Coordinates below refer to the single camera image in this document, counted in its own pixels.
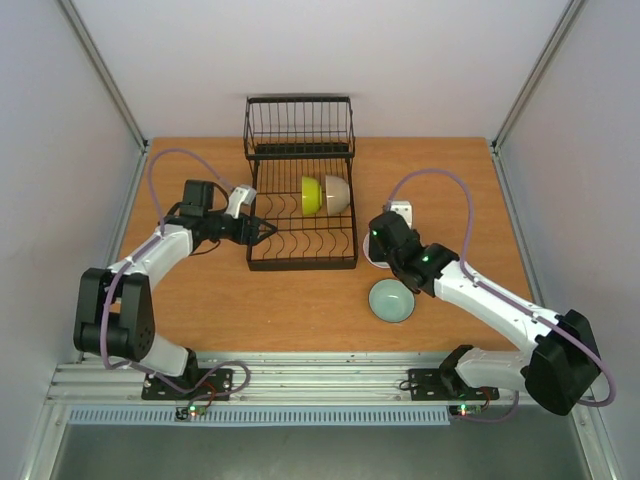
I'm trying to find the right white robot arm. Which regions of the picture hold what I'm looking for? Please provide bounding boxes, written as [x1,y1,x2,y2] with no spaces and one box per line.
[369,211,604,416]

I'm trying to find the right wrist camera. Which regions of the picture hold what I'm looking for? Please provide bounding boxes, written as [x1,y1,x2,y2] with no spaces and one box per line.
[383,200,413,227]

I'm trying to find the white bowl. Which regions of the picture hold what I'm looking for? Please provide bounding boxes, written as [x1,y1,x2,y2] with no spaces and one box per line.
[363,233,389,269]

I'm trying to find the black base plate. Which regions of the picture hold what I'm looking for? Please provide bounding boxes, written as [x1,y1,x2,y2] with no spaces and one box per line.
[398,368,500,401]
[141,368,234,401]

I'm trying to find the left small circuit board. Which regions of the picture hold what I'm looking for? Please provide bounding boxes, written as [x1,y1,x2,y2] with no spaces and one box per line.
[174,405,208,421]

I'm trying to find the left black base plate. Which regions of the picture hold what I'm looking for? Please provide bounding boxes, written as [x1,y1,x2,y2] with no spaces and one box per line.
[141,368,234,401]

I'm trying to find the cream beige bowl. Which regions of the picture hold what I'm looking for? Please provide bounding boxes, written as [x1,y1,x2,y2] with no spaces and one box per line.
[325,175,350,216]

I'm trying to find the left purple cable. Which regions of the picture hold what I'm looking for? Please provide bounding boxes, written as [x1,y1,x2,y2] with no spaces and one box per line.
[99,148,251,396]

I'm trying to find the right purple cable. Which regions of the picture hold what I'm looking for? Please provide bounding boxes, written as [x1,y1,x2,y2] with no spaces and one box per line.
[383,168,617,425]

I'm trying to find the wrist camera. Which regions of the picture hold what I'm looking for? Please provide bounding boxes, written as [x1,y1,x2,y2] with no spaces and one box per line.
[225,184,256,219]
[383,200,413,227]

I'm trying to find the purple cable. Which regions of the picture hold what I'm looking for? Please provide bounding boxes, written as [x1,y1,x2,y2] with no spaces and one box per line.
[99,148,251,396]
[383,168,617,425]

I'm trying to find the aluminium rail base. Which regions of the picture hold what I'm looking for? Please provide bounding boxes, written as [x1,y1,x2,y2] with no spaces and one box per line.
[44,349,596,407]

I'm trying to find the small circuit board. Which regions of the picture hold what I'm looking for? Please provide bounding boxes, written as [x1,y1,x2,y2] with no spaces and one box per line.
[174,405,208,421]
[449,404,483,417]

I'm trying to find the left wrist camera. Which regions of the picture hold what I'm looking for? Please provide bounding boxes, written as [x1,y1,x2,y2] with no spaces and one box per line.
[225,184,256,219]

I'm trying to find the pale teal bowl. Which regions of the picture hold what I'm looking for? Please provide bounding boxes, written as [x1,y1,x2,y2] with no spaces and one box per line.
[368,279,415,323]

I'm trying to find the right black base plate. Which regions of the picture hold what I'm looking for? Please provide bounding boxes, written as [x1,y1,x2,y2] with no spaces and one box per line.
[398,368,500,401]

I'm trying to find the black wire dish rack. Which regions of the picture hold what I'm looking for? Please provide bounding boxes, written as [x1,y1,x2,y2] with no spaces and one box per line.
[243,94,358,271]

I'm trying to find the right small circuit board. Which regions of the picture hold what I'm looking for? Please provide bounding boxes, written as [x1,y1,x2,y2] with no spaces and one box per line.
[449,404,483,417]

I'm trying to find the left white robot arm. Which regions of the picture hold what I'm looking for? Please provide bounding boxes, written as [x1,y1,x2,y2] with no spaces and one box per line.
[73,180,277,398]

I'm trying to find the lime green bowl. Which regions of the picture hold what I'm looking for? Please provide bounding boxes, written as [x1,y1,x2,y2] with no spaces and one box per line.
[301,176,323,216]

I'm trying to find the grey slotted cable duct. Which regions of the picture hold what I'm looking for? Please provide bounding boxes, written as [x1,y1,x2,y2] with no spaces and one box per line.
[68,405,450,428]

